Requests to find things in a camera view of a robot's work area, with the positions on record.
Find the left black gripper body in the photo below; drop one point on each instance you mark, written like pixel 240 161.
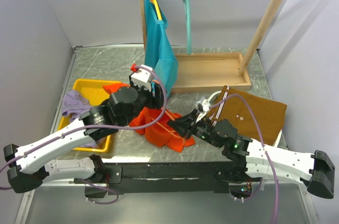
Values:
pixel 145 98

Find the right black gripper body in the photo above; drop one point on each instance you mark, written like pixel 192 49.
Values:
pixel 203 130

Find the orange t shirt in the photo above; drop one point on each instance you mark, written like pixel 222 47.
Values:
pixel 147 116

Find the orange plastic hanger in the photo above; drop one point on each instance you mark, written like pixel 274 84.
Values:
pixel 163 135

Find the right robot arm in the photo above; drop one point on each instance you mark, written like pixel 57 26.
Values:
pixel 251 159

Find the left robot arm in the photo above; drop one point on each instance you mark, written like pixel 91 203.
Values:
pixel 32 165

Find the purple t shirt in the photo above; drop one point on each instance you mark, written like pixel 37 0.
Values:
pixel 74 105

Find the blue t shirt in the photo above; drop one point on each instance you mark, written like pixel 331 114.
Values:
pixel 159 54

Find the teal plastic hanger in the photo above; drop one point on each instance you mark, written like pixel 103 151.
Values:
pixel 186 4

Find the yellow plastic tray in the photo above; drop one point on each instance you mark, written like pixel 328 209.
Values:
pixel 92 89

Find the brown shorts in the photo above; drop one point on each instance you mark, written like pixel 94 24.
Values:
pixel 259 115

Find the black base beam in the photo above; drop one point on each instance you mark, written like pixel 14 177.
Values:
pixel 126 178

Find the wooden clothes rack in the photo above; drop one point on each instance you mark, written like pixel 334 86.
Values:
pixel 202 72

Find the white plastic basket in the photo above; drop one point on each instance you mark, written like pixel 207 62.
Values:
pixel 212 98

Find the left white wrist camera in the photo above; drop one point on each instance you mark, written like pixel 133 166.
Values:
pixel 141 77

